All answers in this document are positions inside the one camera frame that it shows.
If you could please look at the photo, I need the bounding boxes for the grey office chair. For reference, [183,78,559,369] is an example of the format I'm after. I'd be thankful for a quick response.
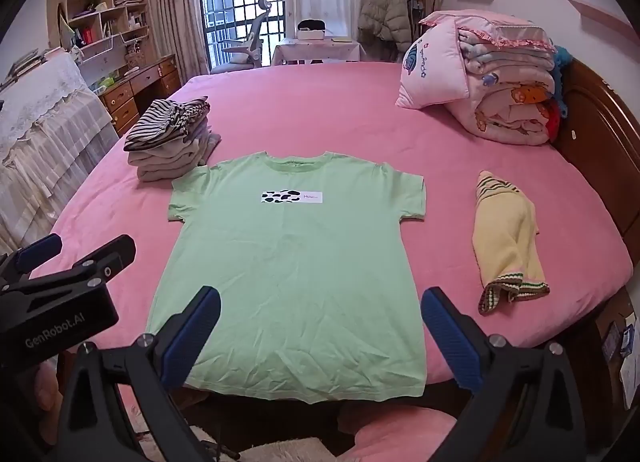
[210,0,273,74]

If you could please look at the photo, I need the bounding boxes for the beige folded sweater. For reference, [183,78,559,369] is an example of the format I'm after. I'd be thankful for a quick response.
[129,134,211,183]

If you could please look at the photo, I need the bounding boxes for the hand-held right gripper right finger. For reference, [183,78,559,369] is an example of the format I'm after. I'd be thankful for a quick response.
[421,286,587,462]

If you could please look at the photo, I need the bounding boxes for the beige curtain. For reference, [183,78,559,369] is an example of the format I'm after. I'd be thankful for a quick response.
[147,0,211,83]

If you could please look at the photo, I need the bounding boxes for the grey folded garment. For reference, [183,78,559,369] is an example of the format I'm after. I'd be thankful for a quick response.
[197,119,223,163]

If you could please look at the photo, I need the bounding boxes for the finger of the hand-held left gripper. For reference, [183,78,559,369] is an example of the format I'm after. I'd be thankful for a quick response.
[54,234,137,290]
[0,233,64,293]

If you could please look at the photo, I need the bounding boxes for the pink frilled pillow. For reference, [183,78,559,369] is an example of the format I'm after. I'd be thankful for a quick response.
[419,9,557,53]

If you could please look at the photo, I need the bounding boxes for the blue printed box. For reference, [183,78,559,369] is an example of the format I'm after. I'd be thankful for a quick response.
[602,324,636,360]

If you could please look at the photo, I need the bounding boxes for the pink plush cloth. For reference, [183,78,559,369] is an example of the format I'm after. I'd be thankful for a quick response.
[337,404,461,462]
[27,357,66,415]

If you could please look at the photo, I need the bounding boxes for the grey puffer jacket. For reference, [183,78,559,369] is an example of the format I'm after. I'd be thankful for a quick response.
[359,0,418,53]

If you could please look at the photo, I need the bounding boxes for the pink wall shelf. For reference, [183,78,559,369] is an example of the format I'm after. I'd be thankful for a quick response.
[567,0,633,35]

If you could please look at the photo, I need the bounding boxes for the wooden headboard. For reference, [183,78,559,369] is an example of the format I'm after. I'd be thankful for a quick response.
[550,57,640,263]

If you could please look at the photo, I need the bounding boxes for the striped knit sweater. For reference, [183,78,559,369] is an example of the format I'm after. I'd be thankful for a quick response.
[123,98,211,153]

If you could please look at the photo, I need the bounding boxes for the wooden desk with drawers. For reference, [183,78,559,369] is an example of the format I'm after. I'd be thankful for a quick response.
[92,54,182,138]

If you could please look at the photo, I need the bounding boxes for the green t-shirt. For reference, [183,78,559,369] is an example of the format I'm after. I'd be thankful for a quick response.
[146,152,428,404]

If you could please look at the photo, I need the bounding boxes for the white fluffy rug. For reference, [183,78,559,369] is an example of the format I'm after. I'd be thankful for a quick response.
[200,437,346,462]

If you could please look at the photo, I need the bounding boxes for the lace-covered cabinet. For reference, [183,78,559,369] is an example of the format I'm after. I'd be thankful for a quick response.
[0,49,118,253]

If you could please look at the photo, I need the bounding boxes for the yellow knit garment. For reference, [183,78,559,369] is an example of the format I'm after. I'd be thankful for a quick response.
[472,170,551,315]

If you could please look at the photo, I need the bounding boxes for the blue fluffy cloth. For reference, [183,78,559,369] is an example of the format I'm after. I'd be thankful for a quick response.
[552,44,574,118]

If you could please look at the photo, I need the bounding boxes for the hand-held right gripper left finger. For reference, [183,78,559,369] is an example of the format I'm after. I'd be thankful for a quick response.
[55,286,222,462]

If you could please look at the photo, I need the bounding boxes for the pink printed pillow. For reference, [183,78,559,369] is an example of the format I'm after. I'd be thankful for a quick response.
[395,17,476,110]

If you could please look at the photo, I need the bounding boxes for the small table with tablecloth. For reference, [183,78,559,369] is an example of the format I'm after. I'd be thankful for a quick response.
[270,36,362,67]

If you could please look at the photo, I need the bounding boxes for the folded printed quilt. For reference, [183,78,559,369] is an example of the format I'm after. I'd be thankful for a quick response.
[452,27,568,145]

